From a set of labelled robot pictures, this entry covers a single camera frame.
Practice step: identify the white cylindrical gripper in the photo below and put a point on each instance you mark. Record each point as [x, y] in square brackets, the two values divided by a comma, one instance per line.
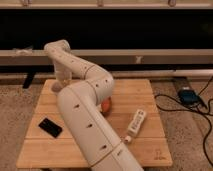
[63, 75]

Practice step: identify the white ceramic cup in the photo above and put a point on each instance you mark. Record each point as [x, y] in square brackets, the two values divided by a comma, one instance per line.
[56, 87]

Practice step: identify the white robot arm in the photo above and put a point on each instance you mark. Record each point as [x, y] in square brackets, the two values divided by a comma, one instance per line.
[84, 86]

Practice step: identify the orange ceramic bowl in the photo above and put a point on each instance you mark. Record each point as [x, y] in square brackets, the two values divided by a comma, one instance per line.
[106, 106]

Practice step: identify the black smartphone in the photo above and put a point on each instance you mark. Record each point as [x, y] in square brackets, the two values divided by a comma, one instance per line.
[50, 127]

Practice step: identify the wooden table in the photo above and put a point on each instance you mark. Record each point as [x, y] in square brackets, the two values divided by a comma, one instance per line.
[40, 150]

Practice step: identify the blue power adapter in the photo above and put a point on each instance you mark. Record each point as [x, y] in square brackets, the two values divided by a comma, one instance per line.
[188, 96]

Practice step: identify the metal rail frame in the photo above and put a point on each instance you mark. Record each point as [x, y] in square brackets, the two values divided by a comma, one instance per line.
[151, 56]

